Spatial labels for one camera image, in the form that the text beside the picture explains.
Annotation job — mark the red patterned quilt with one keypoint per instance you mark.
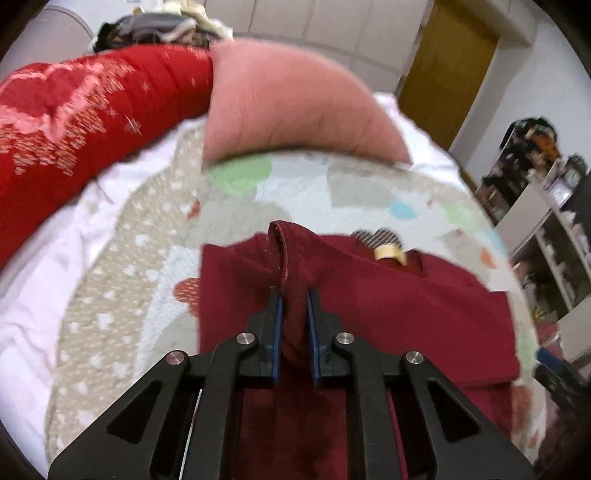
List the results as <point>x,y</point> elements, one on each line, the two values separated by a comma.
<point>78,120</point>

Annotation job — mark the white wardrobe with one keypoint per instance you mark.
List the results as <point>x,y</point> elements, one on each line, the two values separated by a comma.
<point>318,27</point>

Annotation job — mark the pink pillow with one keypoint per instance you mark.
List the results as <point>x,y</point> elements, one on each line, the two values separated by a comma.
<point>295,101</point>

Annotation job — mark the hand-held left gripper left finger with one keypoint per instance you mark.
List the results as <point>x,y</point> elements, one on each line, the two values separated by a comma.
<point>275,332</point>

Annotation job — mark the dark red garment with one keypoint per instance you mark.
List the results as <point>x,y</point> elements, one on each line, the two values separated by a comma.
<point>388,314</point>

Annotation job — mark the cluttered white shelf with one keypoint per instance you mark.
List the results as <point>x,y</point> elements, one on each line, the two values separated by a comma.
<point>540,207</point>

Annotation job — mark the brown wooden door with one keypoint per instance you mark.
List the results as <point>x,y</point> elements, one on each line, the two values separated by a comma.
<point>445,69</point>

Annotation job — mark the white bed sheet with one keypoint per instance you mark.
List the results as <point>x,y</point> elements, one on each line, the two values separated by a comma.
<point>32,286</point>

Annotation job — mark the pile of clothes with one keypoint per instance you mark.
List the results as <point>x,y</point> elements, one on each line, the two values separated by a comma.
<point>157,25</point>

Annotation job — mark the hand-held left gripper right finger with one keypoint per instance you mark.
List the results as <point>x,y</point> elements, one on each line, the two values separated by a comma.
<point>314,332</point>

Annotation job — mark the patterned patchwork blanket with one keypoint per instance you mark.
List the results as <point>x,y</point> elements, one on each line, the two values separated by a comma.
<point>152,258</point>

